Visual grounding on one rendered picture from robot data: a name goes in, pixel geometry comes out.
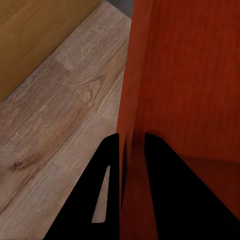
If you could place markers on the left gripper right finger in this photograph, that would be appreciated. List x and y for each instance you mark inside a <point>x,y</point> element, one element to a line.
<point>184,207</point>

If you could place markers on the door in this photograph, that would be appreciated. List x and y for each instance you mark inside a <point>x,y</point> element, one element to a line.
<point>30,30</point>

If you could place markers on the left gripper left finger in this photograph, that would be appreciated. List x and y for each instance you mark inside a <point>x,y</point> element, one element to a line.
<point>74,221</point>

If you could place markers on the storage box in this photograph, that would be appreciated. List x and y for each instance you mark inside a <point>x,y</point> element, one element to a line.
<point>181,83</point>

